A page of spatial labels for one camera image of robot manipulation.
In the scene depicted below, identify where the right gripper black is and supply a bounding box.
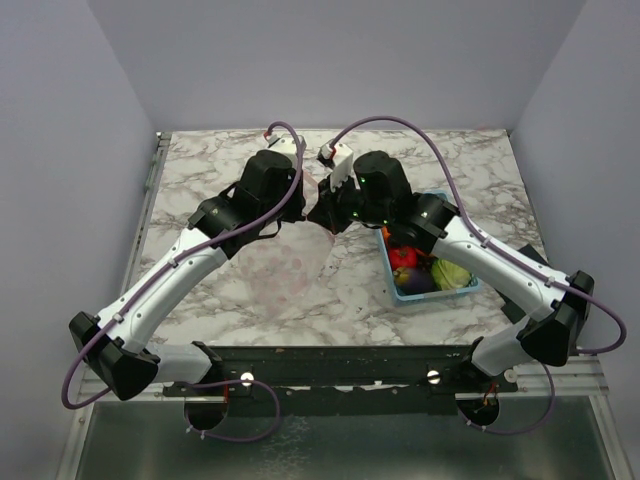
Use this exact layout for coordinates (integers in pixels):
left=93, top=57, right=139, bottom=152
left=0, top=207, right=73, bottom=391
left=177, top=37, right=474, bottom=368
left=307, top=170, right=391, bottom=236

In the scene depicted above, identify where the clear zip top bag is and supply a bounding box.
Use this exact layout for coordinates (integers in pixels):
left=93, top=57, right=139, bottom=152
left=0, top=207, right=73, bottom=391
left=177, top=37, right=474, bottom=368
left=237, top=221, right=334, bottom=316

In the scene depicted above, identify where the round purple eggplant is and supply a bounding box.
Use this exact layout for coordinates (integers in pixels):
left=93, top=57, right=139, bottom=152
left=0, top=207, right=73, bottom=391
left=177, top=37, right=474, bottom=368
left=392, top=267, right=436, bottom=295

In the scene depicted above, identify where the green cabbage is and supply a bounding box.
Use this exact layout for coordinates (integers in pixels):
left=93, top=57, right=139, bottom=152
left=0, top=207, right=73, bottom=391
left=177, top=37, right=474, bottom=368
left=431, top=258, right=472, bottom=291

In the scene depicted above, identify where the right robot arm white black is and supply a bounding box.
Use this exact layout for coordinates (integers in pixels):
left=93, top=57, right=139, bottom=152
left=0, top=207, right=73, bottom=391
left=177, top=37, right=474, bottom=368
left=307, top=151, right=594, bottom=391

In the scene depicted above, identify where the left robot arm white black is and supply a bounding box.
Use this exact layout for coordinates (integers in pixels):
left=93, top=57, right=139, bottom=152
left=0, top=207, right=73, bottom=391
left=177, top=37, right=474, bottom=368
left=69, top=142, right=305, bottom=401

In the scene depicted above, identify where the red tomato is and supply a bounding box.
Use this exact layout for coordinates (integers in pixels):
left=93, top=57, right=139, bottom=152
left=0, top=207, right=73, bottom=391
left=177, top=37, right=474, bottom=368
left=388, top=247, right=418, bottom=271

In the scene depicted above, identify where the light blue plastic basket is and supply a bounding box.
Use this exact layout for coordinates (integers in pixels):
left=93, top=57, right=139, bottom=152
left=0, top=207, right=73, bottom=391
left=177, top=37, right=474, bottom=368
left=375, top=190, right=482, bottom=307

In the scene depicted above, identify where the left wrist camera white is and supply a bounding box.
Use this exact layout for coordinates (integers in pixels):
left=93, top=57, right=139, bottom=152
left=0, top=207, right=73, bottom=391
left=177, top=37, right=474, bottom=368
left=263, top=132, right=297, bottom=163

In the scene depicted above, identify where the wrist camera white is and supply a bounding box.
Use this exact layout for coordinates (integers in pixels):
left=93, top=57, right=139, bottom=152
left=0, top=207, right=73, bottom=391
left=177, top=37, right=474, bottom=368
left=317, top=143, right=354, bottom=192
left=263, top=132, right=297, bottom=163

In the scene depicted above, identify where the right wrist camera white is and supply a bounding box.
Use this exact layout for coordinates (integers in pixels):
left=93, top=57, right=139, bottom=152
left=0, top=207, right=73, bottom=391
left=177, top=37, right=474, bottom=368
left=317, top=143, right=354, bottom=192

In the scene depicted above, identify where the black mounting rail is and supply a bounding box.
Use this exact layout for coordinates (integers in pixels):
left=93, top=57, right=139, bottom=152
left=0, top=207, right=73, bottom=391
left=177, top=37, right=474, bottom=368
left=163, top=345, right=517, bottom=416

